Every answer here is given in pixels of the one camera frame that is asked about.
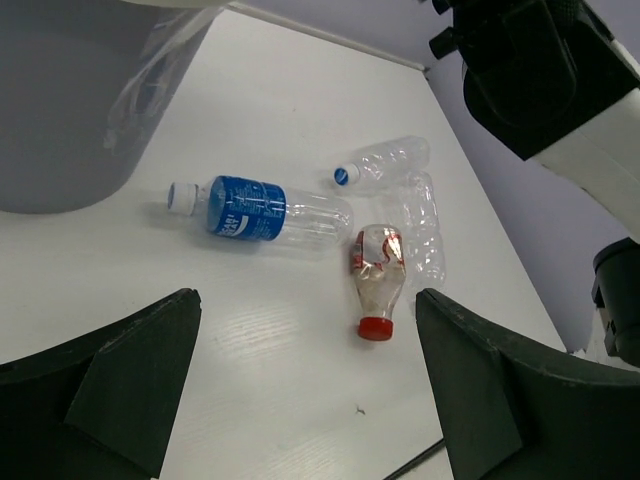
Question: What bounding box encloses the clear bottle blue cap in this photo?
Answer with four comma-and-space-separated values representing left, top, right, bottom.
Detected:
332, 136, 430, 192

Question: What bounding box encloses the clear bottle pale cap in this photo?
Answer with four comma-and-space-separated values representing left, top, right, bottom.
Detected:
397, 171, 446, 295

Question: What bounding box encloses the blue label clear bottle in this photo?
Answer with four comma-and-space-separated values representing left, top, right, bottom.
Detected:
167, 175, 354, 255

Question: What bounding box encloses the grey bin with white rim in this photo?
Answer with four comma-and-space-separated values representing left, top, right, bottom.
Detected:
1, 0, 224, 214

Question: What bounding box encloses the red cap crushed bottle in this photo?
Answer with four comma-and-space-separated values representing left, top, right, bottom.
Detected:
350, 224, 406, 342

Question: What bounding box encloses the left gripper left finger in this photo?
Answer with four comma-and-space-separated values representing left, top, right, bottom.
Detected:
1, 289, 202, 479

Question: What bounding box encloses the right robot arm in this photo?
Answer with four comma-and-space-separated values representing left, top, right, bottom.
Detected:
429, 1, 639, 367

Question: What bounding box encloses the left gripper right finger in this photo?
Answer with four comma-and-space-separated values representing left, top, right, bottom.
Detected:
416, 289, 639, 479

